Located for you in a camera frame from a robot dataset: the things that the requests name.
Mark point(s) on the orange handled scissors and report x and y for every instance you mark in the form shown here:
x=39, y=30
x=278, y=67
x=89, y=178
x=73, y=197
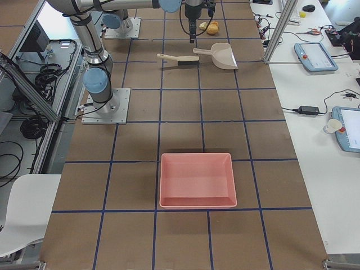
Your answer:
x=311, y=31

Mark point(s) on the aluminium frame post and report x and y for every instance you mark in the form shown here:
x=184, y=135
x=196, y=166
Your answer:
x=279, y=29

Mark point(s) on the white chair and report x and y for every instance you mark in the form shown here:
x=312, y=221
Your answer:
x=28, y=211

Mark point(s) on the blue teach pendant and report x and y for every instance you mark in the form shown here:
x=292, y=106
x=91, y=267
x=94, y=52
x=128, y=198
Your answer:
x=348, y=136
x=314, y=57

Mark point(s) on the bunch of keys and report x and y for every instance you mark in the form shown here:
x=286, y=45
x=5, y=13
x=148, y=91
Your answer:
x=350, y=95

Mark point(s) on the pink plastic bin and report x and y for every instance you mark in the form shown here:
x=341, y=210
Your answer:
x=197, y=181

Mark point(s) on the orange bread roll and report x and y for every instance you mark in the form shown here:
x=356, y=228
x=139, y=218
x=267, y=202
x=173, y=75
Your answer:
x=212, y=29

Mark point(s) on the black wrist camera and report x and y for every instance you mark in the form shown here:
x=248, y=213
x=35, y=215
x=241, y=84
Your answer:
x=209, y=5

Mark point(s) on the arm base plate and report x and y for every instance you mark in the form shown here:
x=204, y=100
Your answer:
x=133, y=34
x=114, y=112

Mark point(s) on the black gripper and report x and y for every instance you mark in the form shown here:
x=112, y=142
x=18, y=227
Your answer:
x=191, y=12

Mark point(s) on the black power adapter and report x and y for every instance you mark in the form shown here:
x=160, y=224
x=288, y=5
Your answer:
x=308, y=110

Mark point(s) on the black computer mouse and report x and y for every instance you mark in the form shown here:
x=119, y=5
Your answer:
x=309, y=8

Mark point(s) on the yellow-green apple piece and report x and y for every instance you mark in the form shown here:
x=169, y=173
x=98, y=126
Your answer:
x=203, y=25

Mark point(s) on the near blue teach pendant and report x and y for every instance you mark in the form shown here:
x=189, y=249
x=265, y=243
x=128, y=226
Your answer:
x=348, y=136

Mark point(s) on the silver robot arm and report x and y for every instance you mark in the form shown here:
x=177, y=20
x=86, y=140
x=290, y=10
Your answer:
x=118, y=21
x=97, y=78

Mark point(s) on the white paper cup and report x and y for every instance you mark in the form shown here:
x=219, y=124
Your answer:
x=332, y=126

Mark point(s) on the far blue teach pendant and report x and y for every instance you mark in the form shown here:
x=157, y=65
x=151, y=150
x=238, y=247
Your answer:
x=314, y=57

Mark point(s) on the beige plastic dustpan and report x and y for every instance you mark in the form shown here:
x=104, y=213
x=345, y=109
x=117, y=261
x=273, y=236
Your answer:
x=221, y=54

